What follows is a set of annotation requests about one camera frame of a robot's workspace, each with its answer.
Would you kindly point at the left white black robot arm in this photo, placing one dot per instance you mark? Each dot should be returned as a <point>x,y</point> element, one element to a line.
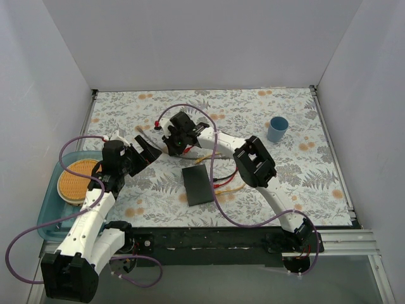
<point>72,271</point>

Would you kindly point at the orange woven round plate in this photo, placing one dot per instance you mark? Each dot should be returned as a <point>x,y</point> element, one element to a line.
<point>71,188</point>

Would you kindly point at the floral patterned table mat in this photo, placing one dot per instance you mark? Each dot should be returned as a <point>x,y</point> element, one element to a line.
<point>156,197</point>

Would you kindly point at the black network switch box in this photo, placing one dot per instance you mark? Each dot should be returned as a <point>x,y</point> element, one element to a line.
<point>197,185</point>

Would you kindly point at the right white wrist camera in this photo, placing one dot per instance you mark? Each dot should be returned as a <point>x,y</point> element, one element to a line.
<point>165,123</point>

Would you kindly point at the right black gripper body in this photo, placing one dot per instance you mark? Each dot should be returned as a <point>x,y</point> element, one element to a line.
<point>172,143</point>

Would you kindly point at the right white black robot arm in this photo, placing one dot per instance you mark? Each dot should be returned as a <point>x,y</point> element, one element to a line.
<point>255,166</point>

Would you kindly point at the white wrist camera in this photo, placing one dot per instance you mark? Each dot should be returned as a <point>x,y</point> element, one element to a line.
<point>118,134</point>
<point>165,123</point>

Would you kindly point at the aluminium frame rail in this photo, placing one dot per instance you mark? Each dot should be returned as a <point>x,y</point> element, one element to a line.
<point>351,242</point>

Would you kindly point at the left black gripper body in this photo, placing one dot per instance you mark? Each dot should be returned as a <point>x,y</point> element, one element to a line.
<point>136,159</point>

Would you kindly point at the blue plastic cup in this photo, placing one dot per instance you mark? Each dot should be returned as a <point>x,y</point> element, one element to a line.
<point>277,128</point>

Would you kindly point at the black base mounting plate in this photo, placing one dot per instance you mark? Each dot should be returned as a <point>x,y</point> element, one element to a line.
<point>197,246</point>

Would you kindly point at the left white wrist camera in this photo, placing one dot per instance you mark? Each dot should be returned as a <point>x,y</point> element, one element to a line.
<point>118,134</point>

